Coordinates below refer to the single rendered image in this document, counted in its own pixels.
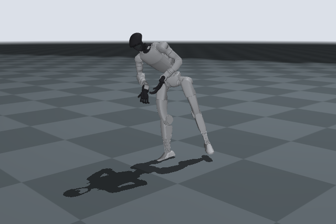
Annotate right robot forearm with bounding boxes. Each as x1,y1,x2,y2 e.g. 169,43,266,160
137,74,149,90

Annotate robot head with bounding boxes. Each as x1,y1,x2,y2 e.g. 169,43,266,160
129,33,152,54

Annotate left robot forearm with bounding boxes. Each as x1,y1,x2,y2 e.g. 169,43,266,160
160,60,182,81

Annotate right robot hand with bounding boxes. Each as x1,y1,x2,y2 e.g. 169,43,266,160
138,85,149,104

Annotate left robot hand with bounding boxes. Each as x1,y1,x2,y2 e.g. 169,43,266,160
150,76,165,94

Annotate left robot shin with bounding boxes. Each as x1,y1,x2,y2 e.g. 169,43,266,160
195,113,210,145

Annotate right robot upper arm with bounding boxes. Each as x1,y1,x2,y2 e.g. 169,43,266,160
134,53,145,78

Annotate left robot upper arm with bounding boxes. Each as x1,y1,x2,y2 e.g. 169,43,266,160
155,42,182,63

